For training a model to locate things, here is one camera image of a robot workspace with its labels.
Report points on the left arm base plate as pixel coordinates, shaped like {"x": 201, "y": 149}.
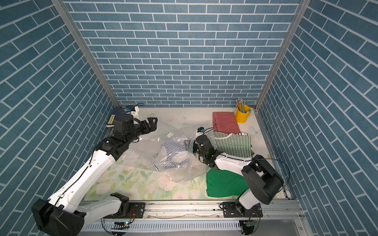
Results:
{"x": 132, "y": 210}

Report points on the clear bag with striped clothes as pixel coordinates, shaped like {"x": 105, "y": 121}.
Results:
{"x": 194, "y": 168}

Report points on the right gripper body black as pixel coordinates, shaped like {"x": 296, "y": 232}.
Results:
{"x": 196, "y": 149}

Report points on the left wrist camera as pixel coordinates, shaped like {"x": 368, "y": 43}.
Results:
{"x": 133, "y": 110}

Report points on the yellow pencil cup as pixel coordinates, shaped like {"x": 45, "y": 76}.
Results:
{"x": 242, "y": 114}

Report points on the coloured pencils bundle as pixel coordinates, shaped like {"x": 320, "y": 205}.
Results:
{"x": 240, "y": 105}

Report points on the blue white striped tank top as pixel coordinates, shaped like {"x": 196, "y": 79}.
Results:
{"x": 174, "y": 153}

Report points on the red garment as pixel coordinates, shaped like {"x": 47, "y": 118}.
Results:
{"x": 225, "y": 122}

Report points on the bright green garment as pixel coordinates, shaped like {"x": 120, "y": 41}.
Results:
{"x": 222, "y": 183}

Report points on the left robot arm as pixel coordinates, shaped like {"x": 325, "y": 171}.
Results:
{"x": 61, "y": 214}

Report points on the green white striped garment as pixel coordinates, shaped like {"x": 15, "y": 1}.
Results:
{"x": 234, "y": 144}

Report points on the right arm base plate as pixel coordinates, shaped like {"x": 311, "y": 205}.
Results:
{"x": 234, "y": 209}

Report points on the dark blue book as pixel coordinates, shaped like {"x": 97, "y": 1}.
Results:
{"x": 116, "y": 111}

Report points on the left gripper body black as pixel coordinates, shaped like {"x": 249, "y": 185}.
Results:
{"x": 137, "y": 130}

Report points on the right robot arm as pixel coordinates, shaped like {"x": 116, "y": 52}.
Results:
{"x": 263, "y": 180}

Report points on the aluminium rail frame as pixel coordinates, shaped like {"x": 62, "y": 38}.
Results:
{"x": 180, "y": 215}

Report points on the clear vacuum bag with valve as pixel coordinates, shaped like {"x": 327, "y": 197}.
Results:
{"x": 140, "y": 153}

